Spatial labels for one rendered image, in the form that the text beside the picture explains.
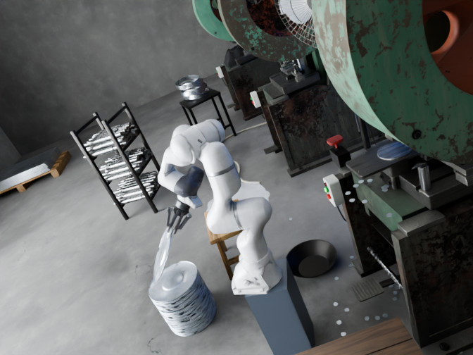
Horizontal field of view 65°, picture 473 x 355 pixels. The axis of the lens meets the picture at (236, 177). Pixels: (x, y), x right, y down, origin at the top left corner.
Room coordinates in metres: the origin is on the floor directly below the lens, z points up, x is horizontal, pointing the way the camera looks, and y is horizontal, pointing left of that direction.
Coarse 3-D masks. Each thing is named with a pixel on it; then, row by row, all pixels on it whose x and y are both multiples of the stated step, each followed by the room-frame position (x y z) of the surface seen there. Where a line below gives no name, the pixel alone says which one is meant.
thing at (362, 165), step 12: (396, 144) 1.23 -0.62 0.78; (360, 156) 1.26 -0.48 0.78; (372, 156) 1.23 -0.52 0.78; (384, 156) 1.19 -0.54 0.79; (396, 156) 1.15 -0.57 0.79; (408, 156) 1.13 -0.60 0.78; (360, 168) 1.18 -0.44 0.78; (372, 168) 1.15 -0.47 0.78; (384, 168) 1.13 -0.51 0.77; (396, 168) 1.15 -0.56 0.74; (408, 168) 1.15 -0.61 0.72; (384, 180) 1.22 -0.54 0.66; (396, 180) 1.15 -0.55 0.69
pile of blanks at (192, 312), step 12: (192, 288) 1.55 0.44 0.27; (204, 288) 1.62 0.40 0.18; (180, 300) 1.51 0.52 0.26; (192, 300) 1.54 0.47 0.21; (204, 300) 1.58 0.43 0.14; (168, 312) 1.54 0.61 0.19; (180, 312) 1.51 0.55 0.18; (192, 312) 1.52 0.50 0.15; (204, 312) 1.55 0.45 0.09; (168, 324) 1.59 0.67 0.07; (180, 324) 1.52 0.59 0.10; (192, 324) 1.51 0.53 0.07; (204, 324) 1.53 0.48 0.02
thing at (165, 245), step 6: (162, 240) 1.80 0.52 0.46; (168, 240) 1.65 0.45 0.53; (162, 246) 1.75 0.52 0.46; (168, 246) 1.61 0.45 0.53; (162, 252) 1.66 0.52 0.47; (168, 252) 1.55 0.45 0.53; (156, 258) 1.76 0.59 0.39; (162, 258) 1.62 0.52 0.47; (156, 264) 1.71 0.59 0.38; (162, 264) 1.59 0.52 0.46; (156, 270) 1.66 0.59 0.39; (162, 270) 1.52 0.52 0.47
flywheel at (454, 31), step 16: (432, 0) 0.80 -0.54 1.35; (448, 0) 0.80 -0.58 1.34; (464, 0) 0.80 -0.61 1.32; (448, 16) 0.83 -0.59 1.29; (464, 16) 0.80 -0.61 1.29; (464, 32) 0.80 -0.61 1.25; (448, 48) 0.81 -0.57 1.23; (464, 48) 0.80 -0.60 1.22; (448, 64) 0.80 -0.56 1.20; (464, 64) 0.80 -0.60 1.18; (464, 80) 0.80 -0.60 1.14
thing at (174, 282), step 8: (184, 264) 1.76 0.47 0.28; (192, 264) 1.73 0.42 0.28; (168, 272) 1.75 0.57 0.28; (176, 272) 1.72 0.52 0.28; (184, 272) 1.69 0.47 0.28; (192, 272) 1.66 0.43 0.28; (152, 280) 1.73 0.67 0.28; (160, 280) 1.70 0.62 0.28; (168, 280) 1.67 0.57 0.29; (176, 280) 1.64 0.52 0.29; (184, 280) 1.62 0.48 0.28; (192, 280) 1.59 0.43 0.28; (152, 288) 1.67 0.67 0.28; (160, 288) 1.64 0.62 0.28; (168, 288) 1.61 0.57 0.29; (176, 288) 1.59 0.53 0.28; (184, 288) 1.56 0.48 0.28; (152, 296) 1.61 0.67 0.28; (160, 296) 1.58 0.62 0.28; (168, 296) 1.56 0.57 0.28; (176, 296) 1.53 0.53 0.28
